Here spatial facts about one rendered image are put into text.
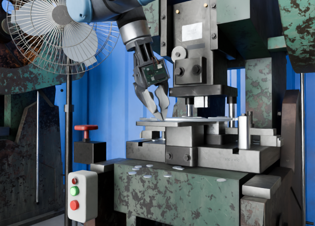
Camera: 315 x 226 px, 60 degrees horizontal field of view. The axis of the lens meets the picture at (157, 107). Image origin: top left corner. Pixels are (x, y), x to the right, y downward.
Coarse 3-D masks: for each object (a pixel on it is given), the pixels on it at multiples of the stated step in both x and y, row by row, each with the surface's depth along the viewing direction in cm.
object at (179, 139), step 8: (168, 128) 82; (176, 128) 80; (184, 128) 79; (192, 128) 78; (200, 128) 81; (168, 136) 82; (176, 136) 80; (184, 136) 79; (192, 136) 78; (200, 136) 81; (168, 144) 82; (176, 144) 80; (184, 144) 79; (192, 144) 78; (200, 144) 81; (168, 152) 81; (176, 152) 80; (184, 152) 79; (192, 152) 78; (168, 160) 82; (176, 160) 80; (184, 160) 79; (192, 160) 78
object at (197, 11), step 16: (192, 0) 89; (208, 0) 86; (176, 16) 92; (192, 16) 89; (208, 16) 86; (176, 32) 92; (192, 32) 88; (208, 32) 85; (176, 48) 90; (192, 48) 88; (208, 48) 85; (176, 64) 88; (192, 64) 85; (208, 64) 85; (224, 64) 92; (176, 80) 88; (192, 80) 85; (208, 80) 85; (224, 80) 92
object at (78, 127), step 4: (76, 128) 91; (80, 128) 90; (84, 128) 90; (88, 128) 90; (92, 128) 92; (96, 128) 93; (84, 132) 93; (88, 132) 93; (84, 136) 93; (88, 136) 93
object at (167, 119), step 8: (144, 120) 77; (152, 120) 74; (168, 120) 71; (176, 120) 71; (184, 120) 70; (192, 120) 70; (200, 120) 70; (208, 120) 71; (216, 120) 72; (224, 120) 73; (232, 120) 77
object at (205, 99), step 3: (195, 99) 95; (198, 99) 93; (201, 99) 93; (204, 99) 93; (207, 99) 92; (195, 102) 95; (198, 102) 93; (201, 102) 93; (204, 102) 93; (207, 102) 92; (195, 105) 95; (198, 105) 93; (201, 105) 93; (204, 105) 93; (207, 105) 92
